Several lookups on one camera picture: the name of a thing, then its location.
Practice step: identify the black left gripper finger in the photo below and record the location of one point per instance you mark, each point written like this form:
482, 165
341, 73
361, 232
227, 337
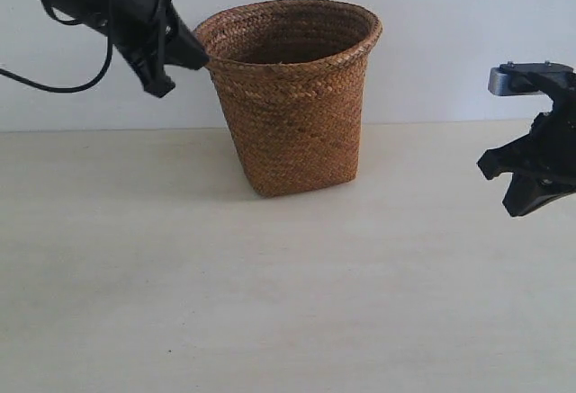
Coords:
148, 65
182, 49

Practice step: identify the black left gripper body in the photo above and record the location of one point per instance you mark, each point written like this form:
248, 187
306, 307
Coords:
139, 29

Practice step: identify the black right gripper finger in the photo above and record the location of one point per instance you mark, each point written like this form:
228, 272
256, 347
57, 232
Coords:
514, 157
527, 194

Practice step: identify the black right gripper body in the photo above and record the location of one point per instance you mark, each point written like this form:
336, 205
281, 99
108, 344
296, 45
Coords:
552, 134

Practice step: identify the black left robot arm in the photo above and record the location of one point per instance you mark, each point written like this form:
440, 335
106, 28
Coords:
110, 49

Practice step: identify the brown woven wicker basket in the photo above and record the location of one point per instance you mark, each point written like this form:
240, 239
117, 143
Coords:
290, 79

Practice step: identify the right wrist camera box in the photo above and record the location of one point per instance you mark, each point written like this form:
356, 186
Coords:
512, 79

